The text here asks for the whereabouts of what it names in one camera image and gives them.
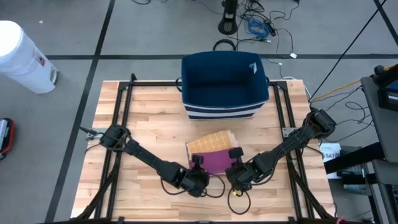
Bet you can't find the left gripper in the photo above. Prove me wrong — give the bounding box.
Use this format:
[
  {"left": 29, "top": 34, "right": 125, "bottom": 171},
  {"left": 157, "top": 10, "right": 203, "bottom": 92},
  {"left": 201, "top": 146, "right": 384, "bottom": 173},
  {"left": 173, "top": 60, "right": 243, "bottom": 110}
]
[{"left": 184, "top": 154, "right": 211, "bottom": 198}]

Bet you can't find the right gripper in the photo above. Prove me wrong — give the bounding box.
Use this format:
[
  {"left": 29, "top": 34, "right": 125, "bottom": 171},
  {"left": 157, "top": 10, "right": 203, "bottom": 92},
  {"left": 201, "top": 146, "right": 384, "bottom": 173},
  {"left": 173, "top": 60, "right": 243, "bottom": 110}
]
[{"left": 228, "top": 147, "right": 256, "bottom": 193}]

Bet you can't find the magenta towel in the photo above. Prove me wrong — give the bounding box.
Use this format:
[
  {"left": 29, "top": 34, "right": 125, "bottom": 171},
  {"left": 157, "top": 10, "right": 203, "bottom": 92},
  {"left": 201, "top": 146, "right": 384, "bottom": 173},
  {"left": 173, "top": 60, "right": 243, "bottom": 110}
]
[{"left": 188, "top": 147, "right": 238, "bottom": 177}]

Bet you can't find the orange checked towel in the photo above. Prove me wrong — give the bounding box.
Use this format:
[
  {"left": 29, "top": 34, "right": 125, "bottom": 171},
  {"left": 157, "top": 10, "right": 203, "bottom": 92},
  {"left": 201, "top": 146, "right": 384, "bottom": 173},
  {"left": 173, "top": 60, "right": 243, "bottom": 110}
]
[{"left": 185, "top": 129, "right": 239, "bottom": 156}]

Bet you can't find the navy white striped basket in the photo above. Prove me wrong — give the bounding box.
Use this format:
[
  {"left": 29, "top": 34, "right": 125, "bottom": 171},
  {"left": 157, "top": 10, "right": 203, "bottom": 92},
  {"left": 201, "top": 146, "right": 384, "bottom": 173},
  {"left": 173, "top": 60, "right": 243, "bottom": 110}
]
[{"left": 175, "top": 50, "right": 271, "bottom": 121}]

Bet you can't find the white printed paper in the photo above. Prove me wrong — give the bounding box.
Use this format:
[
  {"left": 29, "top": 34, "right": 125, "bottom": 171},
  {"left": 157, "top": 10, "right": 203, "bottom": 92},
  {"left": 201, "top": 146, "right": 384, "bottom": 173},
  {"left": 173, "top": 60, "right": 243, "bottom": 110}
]
[{"left": 319, "top": 142, "right": 343, "bottom": 180}]

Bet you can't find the black beam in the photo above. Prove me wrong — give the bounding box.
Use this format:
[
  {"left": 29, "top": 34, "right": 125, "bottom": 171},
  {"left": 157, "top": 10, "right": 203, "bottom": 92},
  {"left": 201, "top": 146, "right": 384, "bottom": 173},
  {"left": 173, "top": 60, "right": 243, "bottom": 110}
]
[{"left": 323, "top": 141, "right": 385, "bottom": 175}]

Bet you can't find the black stand base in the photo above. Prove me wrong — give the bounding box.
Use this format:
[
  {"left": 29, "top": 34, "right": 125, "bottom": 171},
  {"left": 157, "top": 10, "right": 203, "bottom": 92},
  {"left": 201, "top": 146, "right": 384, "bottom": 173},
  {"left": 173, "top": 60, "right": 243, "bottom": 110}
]
[{"left": 218, "top": 0, "right": 239, "bottom": 35}]

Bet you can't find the grey side table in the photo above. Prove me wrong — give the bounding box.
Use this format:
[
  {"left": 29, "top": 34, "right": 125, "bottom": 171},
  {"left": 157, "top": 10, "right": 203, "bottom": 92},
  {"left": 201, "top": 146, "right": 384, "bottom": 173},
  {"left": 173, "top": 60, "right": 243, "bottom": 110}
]
[{"left": 360, "top": 76, "right": 398, "bottom": 164}]

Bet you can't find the thin black pole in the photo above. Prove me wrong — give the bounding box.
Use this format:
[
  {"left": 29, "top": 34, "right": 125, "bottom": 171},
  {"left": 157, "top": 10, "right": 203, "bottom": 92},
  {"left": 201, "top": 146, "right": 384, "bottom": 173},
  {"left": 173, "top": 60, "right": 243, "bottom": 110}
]
[{"left": 309, "top": 0, "right": 389, "bottom": 101}]

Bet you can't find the black electronic device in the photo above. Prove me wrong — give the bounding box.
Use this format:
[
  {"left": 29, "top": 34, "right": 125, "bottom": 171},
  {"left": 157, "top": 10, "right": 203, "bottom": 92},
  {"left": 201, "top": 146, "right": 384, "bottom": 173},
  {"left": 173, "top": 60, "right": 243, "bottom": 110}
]
[{"left": 373, "top": 65, "right": 398, "bottom": 111}]

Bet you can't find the red black device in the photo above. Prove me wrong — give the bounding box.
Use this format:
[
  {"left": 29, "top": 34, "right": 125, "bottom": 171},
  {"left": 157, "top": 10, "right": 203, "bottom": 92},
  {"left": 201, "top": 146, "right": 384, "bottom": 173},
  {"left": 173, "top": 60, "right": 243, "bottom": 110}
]
[{"left": 0, "top": 117, "right": 16, "bottom": 161}]

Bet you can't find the white trash can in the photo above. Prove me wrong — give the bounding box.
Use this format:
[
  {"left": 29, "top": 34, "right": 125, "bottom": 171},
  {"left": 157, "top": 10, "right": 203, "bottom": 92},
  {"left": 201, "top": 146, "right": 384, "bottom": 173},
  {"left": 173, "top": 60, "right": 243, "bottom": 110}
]
[{"left": 0, "top": 20, "right": 59, "bottom": 95}]

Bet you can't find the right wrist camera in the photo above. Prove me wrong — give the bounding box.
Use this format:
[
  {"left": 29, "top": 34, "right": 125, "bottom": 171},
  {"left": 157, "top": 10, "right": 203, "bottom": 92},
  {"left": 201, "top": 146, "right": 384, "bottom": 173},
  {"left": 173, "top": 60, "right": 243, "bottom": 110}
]
[{"left": 226, "top": 167, "right": 247, "bottom": 183}]

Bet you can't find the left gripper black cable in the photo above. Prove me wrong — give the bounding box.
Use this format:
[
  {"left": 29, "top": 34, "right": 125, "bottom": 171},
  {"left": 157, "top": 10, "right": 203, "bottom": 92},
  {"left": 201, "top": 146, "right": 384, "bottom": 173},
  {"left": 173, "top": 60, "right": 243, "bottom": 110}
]
[{"left": 160, "top": 173, "right": 226, "bottom": 199}]

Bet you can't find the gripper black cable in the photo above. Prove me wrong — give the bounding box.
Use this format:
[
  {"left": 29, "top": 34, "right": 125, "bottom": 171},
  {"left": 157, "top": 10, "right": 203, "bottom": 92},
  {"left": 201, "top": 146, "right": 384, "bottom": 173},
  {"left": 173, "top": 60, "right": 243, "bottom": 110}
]
[
  {"left": 227, "top": 187, "right": 252, "bottom": 216},
  {"left": 160, "top": 173, "right": 226, "bottom": 199}
]

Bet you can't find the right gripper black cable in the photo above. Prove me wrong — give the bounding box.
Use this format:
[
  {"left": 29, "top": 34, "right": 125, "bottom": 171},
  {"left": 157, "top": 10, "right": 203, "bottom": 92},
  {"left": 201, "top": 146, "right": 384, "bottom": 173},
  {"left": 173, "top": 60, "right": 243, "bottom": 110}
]
[{"left": 227, "top": 187, "right": 252, "bottom": 216}]

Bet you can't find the grey metal bracket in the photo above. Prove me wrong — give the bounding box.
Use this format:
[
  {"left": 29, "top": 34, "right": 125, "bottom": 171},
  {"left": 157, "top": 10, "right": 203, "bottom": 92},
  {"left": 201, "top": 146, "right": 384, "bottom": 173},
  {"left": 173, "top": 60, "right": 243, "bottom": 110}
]
[
  {"left": 282, "top": 126, "right": 298, "bottom": 138},
  {"left": 86, "top": 128, "right": 105, "bottom": 140}
]

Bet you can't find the black metal table frame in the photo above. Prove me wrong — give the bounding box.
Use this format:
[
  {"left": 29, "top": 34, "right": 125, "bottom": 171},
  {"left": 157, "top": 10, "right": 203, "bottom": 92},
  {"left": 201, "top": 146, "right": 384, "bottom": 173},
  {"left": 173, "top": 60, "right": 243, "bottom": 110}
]
[{"left": 74, "top": 73, "right": 336, "bottom": 224}]

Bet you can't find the black coiled cable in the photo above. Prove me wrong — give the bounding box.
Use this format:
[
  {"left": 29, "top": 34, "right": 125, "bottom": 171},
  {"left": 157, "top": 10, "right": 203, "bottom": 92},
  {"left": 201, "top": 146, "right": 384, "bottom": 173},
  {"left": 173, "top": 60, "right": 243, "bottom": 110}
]
[{"left": 213, "top": 39, "right": 237, "bottom": 53}]

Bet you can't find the yellow cable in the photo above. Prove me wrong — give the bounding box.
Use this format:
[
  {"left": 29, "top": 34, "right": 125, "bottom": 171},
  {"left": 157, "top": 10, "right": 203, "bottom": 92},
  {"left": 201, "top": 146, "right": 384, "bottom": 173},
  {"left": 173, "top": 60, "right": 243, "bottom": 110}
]
[{"left": 310, "top": 63, "right": 397, "bottom": 103}]

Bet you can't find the blue cable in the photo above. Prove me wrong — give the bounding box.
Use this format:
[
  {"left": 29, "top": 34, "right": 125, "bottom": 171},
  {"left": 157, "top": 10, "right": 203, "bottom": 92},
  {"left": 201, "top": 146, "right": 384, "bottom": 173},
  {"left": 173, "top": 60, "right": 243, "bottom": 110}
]
[{"left": 247, "top": 18, "right": 271, "bottom": 40}]

